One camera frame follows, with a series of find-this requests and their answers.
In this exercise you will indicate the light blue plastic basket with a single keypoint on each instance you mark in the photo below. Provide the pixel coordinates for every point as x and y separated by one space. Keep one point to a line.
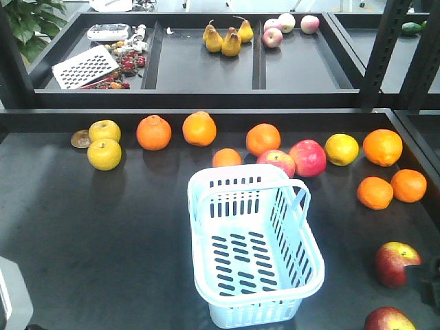
253 253

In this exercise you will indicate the red yellow apple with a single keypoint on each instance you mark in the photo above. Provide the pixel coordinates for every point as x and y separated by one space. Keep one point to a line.
388 318
391 260

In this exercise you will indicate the white perforated tray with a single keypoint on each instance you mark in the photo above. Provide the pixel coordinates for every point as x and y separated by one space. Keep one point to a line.
82 69

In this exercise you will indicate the orange behind pink apples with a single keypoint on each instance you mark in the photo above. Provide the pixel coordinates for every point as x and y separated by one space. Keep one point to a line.
261 138

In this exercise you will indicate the red yellow apple left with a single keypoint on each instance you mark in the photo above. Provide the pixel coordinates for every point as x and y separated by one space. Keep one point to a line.
391 260

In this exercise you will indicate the small orange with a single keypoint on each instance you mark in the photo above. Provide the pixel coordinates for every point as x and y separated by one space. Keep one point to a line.
375 193
408 185
226 157

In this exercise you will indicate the black upright posts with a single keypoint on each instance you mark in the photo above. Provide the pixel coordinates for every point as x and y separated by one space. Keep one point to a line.
403 71

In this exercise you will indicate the bumpy orange far left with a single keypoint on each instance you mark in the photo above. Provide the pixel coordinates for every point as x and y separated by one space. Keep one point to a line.
153 133

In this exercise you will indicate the yellow apple lower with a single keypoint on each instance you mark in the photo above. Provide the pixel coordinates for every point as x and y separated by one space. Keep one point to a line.
104 154

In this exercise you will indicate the yellow apple upper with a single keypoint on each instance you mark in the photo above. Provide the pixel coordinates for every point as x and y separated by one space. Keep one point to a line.
104 129

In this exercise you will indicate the pink red apple right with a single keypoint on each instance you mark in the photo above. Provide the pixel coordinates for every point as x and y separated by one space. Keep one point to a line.
309 157

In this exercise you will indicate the large orange right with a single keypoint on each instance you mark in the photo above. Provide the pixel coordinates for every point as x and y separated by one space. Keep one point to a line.
383 147

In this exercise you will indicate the green potted plant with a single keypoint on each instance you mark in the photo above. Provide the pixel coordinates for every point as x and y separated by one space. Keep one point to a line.
33 21

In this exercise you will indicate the red yellow apple right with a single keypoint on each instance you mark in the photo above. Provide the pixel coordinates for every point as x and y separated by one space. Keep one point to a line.
388 318

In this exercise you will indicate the black wooden produce stand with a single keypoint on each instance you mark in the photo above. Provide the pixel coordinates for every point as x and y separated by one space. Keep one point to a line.
111 249

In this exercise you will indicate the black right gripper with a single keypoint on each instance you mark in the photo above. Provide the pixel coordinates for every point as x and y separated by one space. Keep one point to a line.
424 279

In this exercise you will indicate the brown yellow pears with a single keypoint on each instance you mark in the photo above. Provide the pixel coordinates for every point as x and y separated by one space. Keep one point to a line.
229 45

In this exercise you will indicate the pale pink apples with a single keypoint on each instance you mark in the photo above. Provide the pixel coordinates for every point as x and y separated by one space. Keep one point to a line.
275 29

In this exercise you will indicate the small orange lower right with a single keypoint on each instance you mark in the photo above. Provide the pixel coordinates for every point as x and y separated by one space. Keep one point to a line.
408 185

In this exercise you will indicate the brown mushroom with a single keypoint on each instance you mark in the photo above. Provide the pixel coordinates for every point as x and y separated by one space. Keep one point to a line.
80 139

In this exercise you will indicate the yellow orange citrus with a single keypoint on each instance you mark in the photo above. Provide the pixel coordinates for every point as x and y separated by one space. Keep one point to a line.
341 149

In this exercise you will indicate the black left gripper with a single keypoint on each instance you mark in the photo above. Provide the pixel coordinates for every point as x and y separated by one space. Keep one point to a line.
15 298

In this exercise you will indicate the white device box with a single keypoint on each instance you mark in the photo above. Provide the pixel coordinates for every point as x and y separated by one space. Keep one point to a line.
108 32

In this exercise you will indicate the small orange lower left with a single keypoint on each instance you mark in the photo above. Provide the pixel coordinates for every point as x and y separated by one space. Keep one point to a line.
375 193

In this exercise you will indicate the pink red apple left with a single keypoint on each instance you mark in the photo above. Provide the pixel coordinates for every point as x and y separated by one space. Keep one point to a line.
280 159

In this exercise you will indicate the pink red apple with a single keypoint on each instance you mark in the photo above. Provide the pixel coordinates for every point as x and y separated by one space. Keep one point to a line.
309 157
280 159

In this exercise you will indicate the red cherry tomatoes pile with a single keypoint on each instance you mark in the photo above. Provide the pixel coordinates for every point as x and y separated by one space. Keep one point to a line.
130 60

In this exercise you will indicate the green avocados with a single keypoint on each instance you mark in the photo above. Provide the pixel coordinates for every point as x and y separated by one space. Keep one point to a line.
412 28

